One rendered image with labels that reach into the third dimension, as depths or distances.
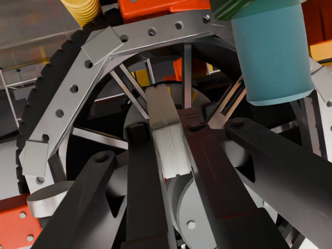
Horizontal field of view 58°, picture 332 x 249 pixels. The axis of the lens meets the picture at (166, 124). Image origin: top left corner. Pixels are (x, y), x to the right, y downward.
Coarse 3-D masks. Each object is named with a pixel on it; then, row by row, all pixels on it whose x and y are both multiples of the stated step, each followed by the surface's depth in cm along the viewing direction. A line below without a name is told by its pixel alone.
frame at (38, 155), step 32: (96, 32) 46; (128, 32) 46; (160, 32) 47; (192, 32) 47; (224, 32) 50; (96, 64) 46; (320, 64) 51; (64, 96) 46; (320, 96) 51; (64, 128) 47; (320, 128) 53; (32, 160) 46; (32, 192) 47; (288, 224) 60
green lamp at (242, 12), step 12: (216, 0) 11; (228, 0) 10; (240, 0) 9; (252, 0) 9; (264, 0) 9; (276, 0) 10; (288, 0) 10; (300, 0) 11; (216, 12) 11; (228, 12) 10; (240, 12) 10; (252, 12) 11
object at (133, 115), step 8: (176, 88) 95; (192, 88) 96; (176, 96) 95; (200, 96) 96; (144, 104) 94; (176, 104) 96; (192, 104) 96; (200, 104) 97; (128, 112) 94; (136, 112) 94; (200, 112) 97; (128, 120) 94; (136, 120) 95
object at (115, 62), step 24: (168, 48) 64; (192, 48) 65; (216, 48) 60; (120, 72) 58; (240, 72) 61; (96, 96) 75; (144, 96) 58; (240, 96) 60; (216, 120) 60; (264, 120) 76; (288, 120) 63; (72, 144) 61; (120, 144) 59; (72, 168) 62; (120, 240) 67
